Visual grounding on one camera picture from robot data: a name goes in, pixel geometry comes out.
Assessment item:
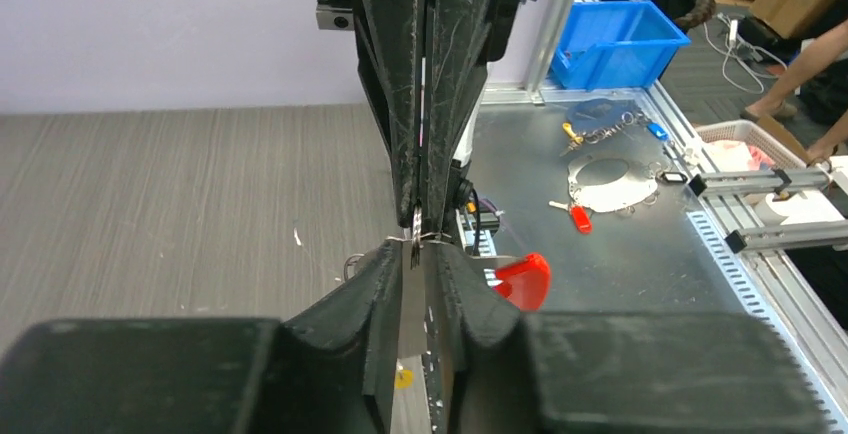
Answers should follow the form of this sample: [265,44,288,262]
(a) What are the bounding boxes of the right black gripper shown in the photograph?
[316,0,535,235]

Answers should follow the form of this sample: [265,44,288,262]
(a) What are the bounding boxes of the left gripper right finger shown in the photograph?
[423,242,829,434]

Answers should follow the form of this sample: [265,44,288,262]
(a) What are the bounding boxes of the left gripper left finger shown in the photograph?
[1,240,403,433]

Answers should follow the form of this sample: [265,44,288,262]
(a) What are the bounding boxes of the red handled metal keyring holder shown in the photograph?
[343,205,553,359]

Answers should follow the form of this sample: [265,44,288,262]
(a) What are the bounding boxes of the yellow tagged key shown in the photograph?
[394,368,415,389]

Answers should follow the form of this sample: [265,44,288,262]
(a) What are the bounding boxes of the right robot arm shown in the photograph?
[316,0,534,238]

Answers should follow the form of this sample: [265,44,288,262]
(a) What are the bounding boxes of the grey metal keyring holder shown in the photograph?
[567,152,658,213]

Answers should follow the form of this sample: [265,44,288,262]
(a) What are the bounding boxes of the red tagged key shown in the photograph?
[548,200,593,234]

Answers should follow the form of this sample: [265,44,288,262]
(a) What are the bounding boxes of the blue plastic bin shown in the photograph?
[550,1,690,91]

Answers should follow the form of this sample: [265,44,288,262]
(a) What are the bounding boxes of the yellow key on holder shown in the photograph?
[561,122,584,156]

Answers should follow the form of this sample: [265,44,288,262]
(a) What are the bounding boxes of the black tagged key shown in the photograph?
[657,171,689,185]

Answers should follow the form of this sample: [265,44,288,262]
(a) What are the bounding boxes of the blue tag on holder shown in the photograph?
[646,122,670,142]

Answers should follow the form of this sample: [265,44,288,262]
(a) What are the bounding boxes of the white basket at edge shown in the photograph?
[695,120,806,172]

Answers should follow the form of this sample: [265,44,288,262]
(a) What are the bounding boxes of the person's bare leg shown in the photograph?
[740,20,847,122]

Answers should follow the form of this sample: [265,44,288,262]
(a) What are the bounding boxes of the white cables on floor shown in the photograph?
[702,13,790,96]

